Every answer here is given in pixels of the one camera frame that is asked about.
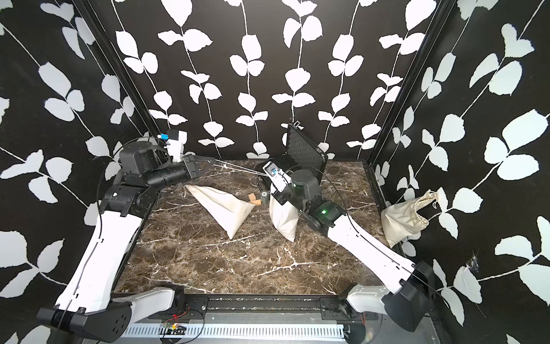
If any white cloth bag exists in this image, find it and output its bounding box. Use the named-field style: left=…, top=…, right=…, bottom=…
left=269, top=198, right=299, bottom=242

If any white bag drawstring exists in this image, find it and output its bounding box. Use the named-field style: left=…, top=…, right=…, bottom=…
left=213, top=160, right=268, bottom=177

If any beige cloth bag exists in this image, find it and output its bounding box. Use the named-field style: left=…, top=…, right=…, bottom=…
left=381, top=190, right=439, bottom=248

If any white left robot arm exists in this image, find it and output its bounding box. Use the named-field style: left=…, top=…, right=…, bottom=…
left=37, top=140, right=216, bottom=343

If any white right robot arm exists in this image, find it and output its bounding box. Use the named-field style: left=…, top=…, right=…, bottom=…
left=263, top=163, right=435, bottom=332

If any wooden cork piece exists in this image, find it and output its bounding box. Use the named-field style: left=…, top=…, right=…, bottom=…
left=248, top=193, right=262, bottom=206

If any black poker chip case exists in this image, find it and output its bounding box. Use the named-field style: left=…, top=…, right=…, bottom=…
left=254, top=124, right=328, bottom=183

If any white perforated strip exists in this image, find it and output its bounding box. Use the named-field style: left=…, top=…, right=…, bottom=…
left=122, top=323, right=345, bottom=341

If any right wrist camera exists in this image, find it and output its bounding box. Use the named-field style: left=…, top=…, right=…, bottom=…
left=263, top=162, right=292, bottom=193

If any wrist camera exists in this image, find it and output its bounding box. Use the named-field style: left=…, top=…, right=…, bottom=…
left=263, top=162, right=292, bottom=193
left=158, top=129, right=188, bottom=163

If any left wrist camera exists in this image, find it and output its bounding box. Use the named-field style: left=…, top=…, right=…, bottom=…
left=158, top=129, right=188, bottom=163

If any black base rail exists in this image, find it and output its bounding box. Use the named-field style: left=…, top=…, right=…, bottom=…
left=171, top=294, right=435, bottom=328

